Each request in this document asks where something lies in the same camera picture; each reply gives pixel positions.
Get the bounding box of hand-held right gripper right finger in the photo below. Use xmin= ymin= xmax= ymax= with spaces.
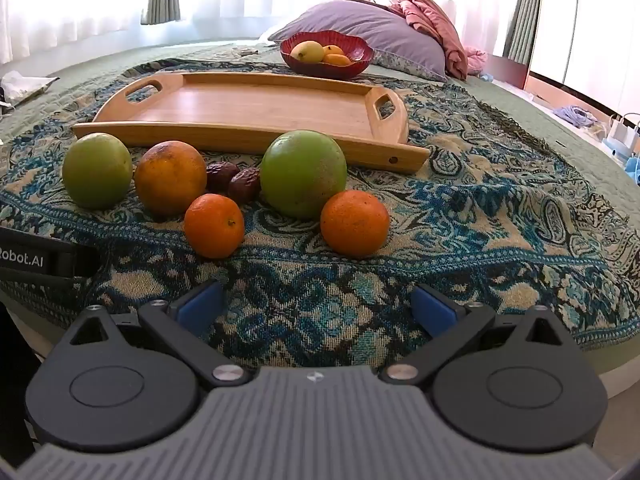
xmin=379 ymin=282 xmax=569 ymax=387

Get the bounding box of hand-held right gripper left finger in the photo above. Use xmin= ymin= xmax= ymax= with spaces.
xmin=61 ymin=280 xmax=251 ymax=389

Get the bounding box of small tangerine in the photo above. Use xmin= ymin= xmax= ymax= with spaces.
xmin=320 ymin=190 xmax=391 ymax=259
xmin=183 ymin=193 xmax=246 ymax=260

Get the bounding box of small green apple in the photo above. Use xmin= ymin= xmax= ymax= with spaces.
xmin=61 ymin=132 xmax=134 ymax=211

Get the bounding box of large mottled orange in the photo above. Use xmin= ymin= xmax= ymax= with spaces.
xmin=134 ymin=140 xmax=208 ymax=218

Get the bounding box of large green apple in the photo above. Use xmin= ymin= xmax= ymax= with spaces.
xmin=260 ymin=130 xmax=348 ymax=220

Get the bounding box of wooden serving tray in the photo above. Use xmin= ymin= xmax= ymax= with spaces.
xmin=71 ymin=71 xmax=431 ymax=176

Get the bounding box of blue patterned blanket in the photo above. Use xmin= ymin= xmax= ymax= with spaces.
xmin=0 ymin=57 xmax=640 ymax=366

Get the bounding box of dried red date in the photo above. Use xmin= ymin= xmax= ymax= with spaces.
xmin=228 ymin=167 xmax=262 ymax=204
xmin=206 ymin=161 xmax=241 ymax=193

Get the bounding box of white plastic bag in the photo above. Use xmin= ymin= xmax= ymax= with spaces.
xmin=0 ymin=71 xmax=60 ymax=109

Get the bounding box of blue cloth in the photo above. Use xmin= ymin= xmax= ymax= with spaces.
xmin=555 ymin=106 xmax=599 ymax=129

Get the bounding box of white paper bag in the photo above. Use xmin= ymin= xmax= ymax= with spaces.
xmin=602 ymin=112 xmax=640 ymax=157

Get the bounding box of red bowl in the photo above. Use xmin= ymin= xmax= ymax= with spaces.
xmin=280 ymin=30 xmax=375 ymax=81

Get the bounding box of yellow mango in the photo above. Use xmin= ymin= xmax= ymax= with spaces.
xmin=290 ymin=40 xmax=326 ymax=63

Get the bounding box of white pillow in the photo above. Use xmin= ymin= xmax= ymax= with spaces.
xmin=257 ymin=24 xmax=292 ymax=44

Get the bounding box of purple pillow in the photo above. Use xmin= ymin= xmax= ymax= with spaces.
xmin=270 ymin=0 xmax=448 ymax=82

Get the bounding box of pink quilt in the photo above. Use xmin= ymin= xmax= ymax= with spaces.
xmin=387 ymin=0 xmax=488 ymax=81

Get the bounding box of white wardrobe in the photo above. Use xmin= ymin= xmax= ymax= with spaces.
xmin=527 ymin=0 xmax=640 ymax=111

